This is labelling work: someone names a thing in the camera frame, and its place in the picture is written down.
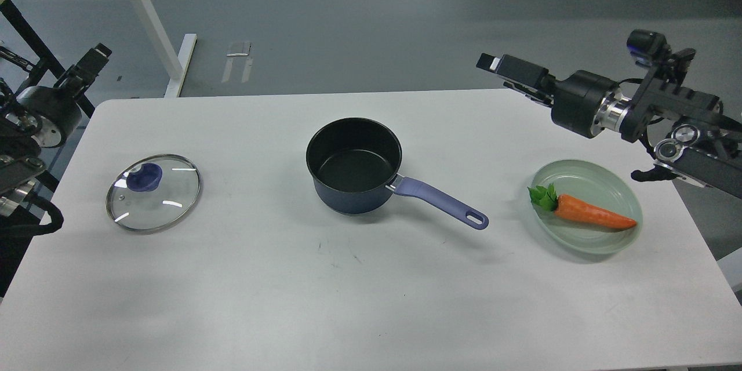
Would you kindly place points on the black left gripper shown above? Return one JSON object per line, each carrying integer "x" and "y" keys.
{"x": 55, "y": 113}

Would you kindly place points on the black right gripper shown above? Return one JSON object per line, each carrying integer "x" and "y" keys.
{"x": 575, "y": 101}

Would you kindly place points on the glass pot lid blue knob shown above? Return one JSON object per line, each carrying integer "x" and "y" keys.
{"x": 154, "y": 193}

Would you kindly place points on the blue saucepan with handle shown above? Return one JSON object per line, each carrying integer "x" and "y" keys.
{"x": 354, "y": 164}

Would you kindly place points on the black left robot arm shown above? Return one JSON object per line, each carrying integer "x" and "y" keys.
{"x": 25, "y": 214}

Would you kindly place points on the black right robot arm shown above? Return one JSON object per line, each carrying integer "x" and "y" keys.
{"x": 684, "y": 130}

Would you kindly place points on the light green plate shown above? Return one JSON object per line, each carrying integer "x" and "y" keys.
{"x": 596, "y": 185}

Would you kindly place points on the orange toy carrot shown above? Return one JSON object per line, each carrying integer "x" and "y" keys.
{"x": 570, "y": 208}

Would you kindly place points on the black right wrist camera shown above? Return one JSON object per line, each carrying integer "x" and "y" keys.
{"x": 650, "y": 49}

